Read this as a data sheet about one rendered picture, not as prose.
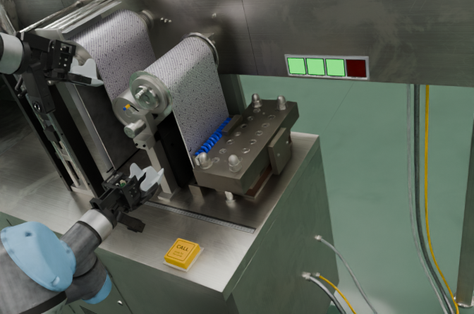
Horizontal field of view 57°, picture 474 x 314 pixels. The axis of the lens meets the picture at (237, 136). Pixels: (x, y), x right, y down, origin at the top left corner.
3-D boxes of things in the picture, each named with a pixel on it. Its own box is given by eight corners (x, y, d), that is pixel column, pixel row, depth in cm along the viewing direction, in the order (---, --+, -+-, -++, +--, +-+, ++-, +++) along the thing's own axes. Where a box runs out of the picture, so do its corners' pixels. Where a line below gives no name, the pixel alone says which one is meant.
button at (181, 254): (166, 262, 116) (163, 256, 114) (180, 243, 120) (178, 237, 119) (186, 269, 112) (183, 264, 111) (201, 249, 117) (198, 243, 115)
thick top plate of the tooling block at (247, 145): (197, 185, 128) (192, 169, 125) (258, 112, 155) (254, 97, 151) (244, 195, 120) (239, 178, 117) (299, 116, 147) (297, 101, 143)
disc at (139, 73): (139, 113, 129) (121, 69, 120) (140, 113, 129) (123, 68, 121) (178, 119, 121) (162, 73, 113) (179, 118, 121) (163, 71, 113)
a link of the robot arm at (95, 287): (70, 291, 108) (50, 262, 102) (113, 274, 109) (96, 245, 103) (69, 317, 101) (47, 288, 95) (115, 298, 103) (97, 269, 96)
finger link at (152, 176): (165, 157, 113) (139, 179, 107) (171, 175, 116) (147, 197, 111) (157, 154, 114) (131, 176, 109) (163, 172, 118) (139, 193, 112)
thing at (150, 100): (139, 108, 123) (131, 85, 119) (144, 104, 125) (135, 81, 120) (159, 111, 120) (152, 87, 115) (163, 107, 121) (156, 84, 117)
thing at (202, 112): (190, 161, 131) (172, 109, 121) (228, 118, 146) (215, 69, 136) (191, 161, 130) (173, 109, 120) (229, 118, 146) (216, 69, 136)
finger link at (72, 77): (95, 77, 97) (58, 69, 90) (94, 85, 97) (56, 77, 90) (84, 77, 100) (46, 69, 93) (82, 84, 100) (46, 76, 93)
